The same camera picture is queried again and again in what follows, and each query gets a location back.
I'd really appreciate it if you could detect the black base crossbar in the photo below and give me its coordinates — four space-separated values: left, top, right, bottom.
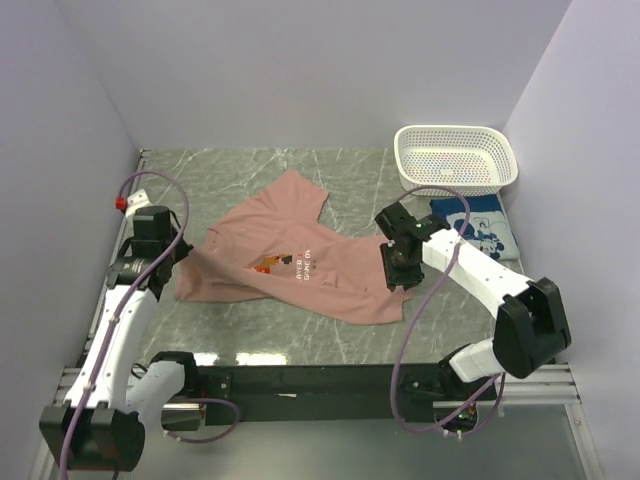
159 364 501 426

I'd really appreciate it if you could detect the folded blue t-shirt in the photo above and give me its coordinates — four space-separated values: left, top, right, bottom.
430 195 520 261

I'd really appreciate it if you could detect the pink graphic t-shirt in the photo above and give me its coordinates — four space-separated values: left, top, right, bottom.
176 170 409 325

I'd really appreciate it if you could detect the white plastic basket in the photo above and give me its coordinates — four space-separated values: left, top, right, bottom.
394 125 519 196

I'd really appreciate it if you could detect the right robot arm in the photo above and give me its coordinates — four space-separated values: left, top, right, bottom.
375 202 572 399

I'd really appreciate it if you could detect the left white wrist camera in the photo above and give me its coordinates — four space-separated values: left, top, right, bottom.
115 189 152 218

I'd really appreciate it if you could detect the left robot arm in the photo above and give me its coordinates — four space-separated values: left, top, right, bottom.
39 206 200 476

